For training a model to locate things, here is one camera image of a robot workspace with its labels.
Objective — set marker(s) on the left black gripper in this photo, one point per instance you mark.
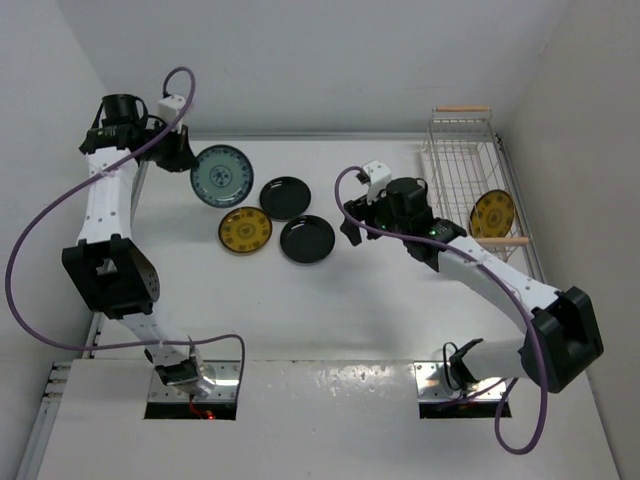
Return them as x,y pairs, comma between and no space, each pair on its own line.
181,157

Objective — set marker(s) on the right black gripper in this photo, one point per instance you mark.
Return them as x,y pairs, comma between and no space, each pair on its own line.
359,210

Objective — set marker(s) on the blue floral green plate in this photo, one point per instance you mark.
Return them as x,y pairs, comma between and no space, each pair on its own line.
223,177

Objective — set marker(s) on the yellow patterned plate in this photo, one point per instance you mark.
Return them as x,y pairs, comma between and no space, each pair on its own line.
245,230
492,215

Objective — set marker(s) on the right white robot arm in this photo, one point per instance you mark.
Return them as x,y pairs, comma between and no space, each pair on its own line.
560,337

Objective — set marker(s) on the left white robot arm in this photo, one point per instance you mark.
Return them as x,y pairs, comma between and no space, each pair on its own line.
110,272

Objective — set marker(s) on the black plate front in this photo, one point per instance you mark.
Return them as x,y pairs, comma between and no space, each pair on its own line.
307,239

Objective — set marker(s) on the black plate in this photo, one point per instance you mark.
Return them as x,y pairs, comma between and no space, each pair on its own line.
285,198
307,239

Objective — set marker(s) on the black plate rear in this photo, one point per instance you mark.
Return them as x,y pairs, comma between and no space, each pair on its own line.
285,198

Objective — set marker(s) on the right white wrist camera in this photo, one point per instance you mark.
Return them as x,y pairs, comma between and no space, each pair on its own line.
375,175

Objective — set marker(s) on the wire dish rack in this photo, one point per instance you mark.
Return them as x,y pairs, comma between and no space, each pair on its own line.
471,124

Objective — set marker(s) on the right aluminium table rail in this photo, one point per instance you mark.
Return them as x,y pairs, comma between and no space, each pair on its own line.
511,184

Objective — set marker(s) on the aluminium table rail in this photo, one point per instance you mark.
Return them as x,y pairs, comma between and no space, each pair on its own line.
511,184
50,402

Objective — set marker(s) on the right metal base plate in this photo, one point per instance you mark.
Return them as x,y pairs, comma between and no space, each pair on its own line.
433,388

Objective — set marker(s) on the metal base plate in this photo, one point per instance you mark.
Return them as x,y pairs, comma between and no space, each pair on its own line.
219,384
433,388

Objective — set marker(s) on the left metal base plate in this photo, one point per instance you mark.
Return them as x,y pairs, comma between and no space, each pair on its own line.
219,384

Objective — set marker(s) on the left aluminium table rail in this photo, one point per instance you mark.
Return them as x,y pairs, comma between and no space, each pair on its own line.
50,402

